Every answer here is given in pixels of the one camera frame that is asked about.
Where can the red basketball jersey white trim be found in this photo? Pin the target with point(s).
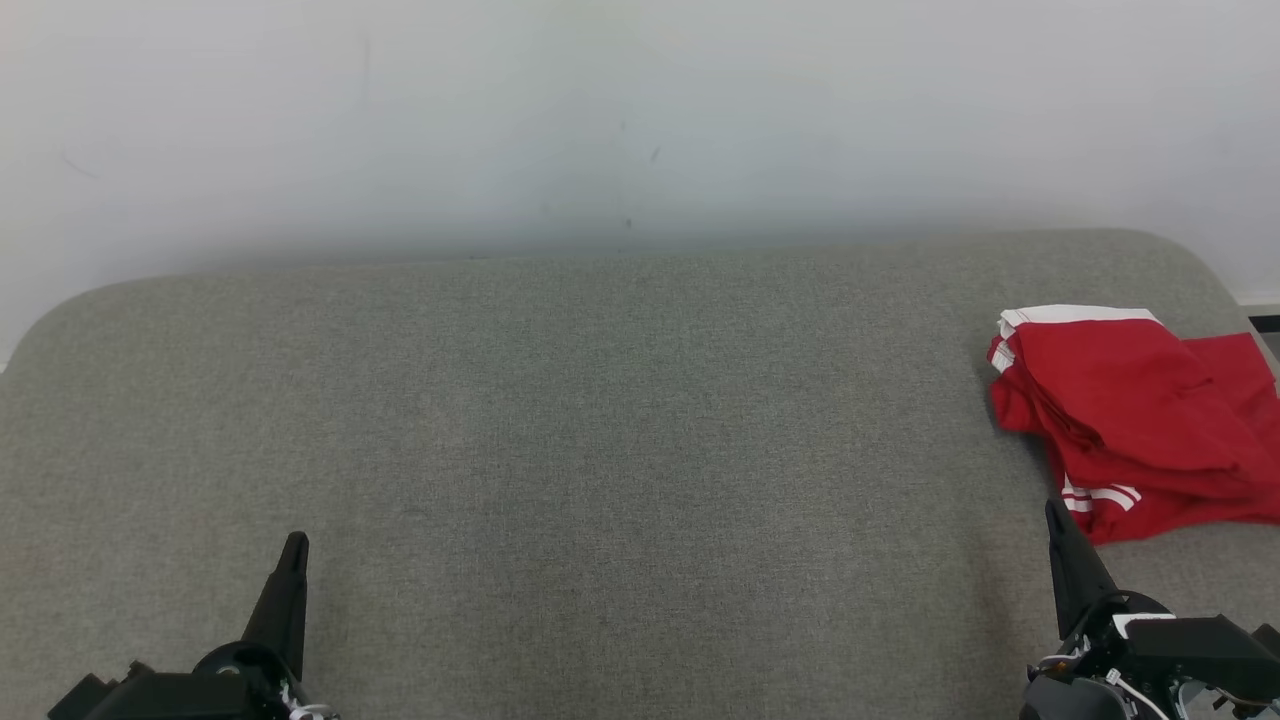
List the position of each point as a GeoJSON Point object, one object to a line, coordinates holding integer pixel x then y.
{"type": "Point", "coordinates": [1240, 365]}

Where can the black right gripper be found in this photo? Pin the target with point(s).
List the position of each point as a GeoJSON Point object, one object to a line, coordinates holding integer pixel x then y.
{"type": "Point", "coordinates": [1200, 655]}

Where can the red shorts with white stripe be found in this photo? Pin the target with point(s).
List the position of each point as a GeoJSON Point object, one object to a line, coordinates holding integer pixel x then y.
{"type": "Point", "coordinates": [1100, 390]}

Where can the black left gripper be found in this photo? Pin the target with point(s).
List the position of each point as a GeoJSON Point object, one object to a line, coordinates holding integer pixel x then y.
{"type": "Point", "coordinates": [170, 698]}

